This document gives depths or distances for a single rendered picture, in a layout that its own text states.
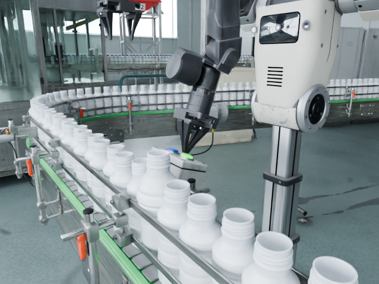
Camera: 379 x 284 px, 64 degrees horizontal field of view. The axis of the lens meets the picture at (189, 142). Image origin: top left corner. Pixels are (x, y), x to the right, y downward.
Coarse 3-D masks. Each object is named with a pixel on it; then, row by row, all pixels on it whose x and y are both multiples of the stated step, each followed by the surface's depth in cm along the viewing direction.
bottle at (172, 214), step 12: (180, 180) 45; (168, 192) 43; (180, 192) 42; (168, 204) 43; (180, 204) 43; (168, 216) 43; (180, 216) 43; (168, 228) 43; (168, 240) 43; (168, 252) 44; (168, 264) 45
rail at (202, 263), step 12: (48, 132) 95; (60, 144) 84; (72, 156) 76; (120, 192) 53; (96, 204) 66; (132, 204) 50; (108, 216) 61; (144, 216) 47; (156, 228) 44; (132, 240) 52; (180, 240) 39; (144, 252) 49; (192, 252) 37; (156, 264) 46; (204, 264) 35; (168, 276) 43; (216, 276) 34; (300, 276) 33
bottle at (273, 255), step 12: (264, 240) 32; (276, 240) 32; (288, 240) 31; (264, 252) 29; (276, 252) 29; (288, 252) 29; (252, 264) 32; (264, 264) 30; (276, 264) 29; (288, 264) 30; (252, 276) 31; (264, 276) 30; (276, 276) 29; (288, 276) 30
